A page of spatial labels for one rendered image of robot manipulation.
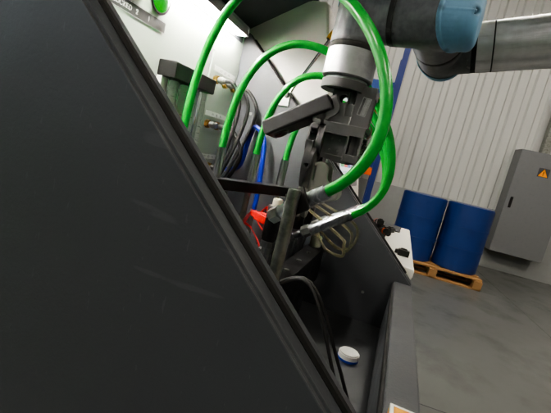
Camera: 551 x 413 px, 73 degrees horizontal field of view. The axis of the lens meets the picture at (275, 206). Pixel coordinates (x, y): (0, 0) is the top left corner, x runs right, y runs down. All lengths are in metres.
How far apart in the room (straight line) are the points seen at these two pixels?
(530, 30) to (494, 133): 6.68
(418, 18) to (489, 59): 0.16
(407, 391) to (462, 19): 0.45
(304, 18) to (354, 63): 0.48
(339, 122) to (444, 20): 0.18
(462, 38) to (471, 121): 6.73
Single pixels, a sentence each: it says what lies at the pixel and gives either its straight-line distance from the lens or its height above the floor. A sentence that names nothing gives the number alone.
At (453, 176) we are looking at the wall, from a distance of 7.21.
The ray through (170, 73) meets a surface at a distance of 0.72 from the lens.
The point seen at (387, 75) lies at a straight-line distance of 0.43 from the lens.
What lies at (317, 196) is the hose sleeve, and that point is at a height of 1.14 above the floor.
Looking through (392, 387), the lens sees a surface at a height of 0.95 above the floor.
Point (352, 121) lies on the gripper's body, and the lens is 0.56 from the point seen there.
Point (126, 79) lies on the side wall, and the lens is 0.30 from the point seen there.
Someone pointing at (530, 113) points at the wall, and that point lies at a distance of 7.55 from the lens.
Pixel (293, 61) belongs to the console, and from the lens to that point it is 1.00.
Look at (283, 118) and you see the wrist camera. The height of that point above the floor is 1.23.
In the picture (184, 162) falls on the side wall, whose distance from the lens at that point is 0.27.
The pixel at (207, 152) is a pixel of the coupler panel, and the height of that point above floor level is 1.13.
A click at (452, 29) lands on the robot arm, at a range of 0.56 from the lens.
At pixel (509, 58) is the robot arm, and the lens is 0.68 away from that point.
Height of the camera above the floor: 1.18
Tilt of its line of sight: 9 degrees down
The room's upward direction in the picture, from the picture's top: 13 degrees clockwise
